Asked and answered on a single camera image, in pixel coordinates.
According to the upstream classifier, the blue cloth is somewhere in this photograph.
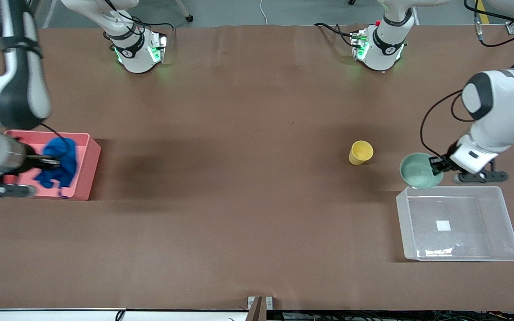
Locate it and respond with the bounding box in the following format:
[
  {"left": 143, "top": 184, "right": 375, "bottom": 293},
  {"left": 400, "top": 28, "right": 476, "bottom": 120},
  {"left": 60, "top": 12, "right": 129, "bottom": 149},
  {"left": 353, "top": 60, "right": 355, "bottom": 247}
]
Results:
[{"left": 35, "top": 137, "right": 78, "bottom": 199}]

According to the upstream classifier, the mint green bowl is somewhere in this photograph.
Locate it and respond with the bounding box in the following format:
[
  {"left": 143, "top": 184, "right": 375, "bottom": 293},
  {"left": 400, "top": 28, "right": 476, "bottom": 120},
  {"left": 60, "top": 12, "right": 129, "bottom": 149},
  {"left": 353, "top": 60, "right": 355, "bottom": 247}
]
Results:
[{"left": 399, "top": 152, "right": 444, "bottom": 190}]

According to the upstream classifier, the yellow plastic cup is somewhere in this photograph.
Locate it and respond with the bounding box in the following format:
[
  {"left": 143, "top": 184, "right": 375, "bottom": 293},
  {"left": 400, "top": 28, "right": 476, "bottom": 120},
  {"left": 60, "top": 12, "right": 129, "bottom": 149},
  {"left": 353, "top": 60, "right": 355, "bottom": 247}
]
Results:
[{"left": 348, "top": 140, "right": 374, "bottom": 166}]

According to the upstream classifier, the clear plastic box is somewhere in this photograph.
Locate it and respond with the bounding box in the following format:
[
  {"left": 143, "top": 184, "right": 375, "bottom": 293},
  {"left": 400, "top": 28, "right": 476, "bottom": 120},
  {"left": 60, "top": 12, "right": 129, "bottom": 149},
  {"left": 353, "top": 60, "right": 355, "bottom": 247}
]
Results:
[{"left": 395, "top": 186, "right": 514, "bottom": 262}]

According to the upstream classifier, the pink plastic bin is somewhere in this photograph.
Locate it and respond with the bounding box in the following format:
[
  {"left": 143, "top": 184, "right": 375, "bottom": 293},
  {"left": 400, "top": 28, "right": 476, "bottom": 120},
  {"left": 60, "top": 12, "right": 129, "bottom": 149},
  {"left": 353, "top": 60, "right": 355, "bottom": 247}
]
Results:
[{"left": 2, "top": 130, "right": 102, "bottom": 201}]

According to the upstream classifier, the brown table cover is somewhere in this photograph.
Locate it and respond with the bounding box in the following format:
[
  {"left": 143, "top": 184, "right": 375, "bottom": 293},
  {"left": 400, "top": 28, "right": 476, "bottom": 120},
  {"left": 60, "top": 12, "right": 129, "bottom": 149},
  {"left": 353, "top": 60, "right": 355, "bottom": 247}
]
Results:
[{"left": 0, "top": 25, "right": 514, "bottom": 312}]

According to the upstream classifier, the chair leg with caster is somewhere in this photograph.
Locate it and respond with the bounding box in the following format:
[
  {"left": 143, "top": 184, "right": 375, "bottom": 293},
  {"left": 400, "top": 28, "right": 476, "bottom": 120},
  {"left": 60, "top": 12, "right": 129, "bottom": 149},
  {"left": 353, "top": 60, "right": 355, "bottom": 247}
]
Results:
[{"left": 174, "top": 0, "right": 194, "bottom": 22}]

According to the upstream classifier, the black left arm base cable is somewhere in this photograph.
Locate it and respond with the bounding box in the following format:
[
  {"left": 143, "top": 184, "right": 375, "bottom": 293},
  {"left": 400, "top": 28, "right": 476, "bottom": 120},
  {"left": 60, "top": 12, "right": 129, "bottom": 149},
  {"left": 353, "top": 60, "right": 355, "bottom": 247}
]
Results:
[{"left": 314, "top": 22, "right": 359, "bottom": 48}]

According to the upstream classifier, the black arm base cable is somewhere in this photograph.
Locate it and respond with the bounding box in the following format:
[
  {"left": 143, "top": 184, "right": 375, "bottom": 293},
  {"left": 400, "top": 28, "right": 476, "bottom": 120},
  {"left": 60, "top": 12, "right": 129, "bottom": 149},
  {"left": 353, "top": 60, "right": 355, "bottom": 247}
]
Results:
[
  {"left": 105, "top": 0, "right": 174, "bottom": 33},
  {"left": 314, "top": 22, "right": 359, "bottom": 48}
]

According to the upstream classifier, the black right arm base cable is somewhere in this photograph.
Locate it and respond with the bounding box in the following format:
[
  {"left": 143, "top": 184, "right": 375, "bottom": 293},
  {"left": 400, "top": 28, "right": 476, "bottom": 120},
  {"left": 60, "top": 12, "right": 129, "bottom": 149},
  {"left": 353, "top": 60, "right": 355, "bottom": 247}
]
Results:
[{"left": 105, "top": 0, "right": 174, "bottom": 33}]

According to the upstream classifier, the metal table edge bracket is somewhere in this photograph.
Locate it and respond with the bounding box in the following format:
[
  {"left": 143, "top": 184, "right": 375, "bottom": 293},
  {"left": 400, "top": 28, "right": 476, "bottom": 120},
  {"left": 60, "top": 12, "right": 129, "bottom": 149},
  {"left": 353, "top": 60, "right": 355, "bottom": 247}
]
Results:
[{"left": 247, "top": 296, "right": 274, "bottom": 321}]

